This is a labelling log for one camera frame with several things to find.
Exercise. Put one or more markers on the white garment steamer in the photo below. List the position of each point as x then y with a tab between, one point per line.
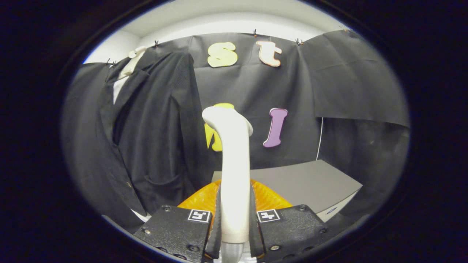
234	175

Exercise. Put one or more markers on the cream clothes hanger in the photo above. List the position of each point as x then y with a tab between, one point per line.
136	53

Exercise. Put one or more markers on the black suit jacket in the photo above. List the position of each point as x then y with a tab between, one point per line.
153	146

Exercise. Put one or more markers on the grey cabinet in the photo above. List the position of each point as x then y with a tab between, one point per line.
303	182

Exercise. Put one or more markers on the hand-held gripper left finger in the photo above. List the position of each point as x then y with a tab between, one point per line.
215	241

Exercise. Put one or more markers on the black backdrop cloth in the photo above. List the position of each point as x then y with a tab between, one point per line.
347	80

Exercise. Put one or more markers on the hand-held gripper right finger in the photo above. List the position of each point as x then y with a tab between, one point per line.
255	241

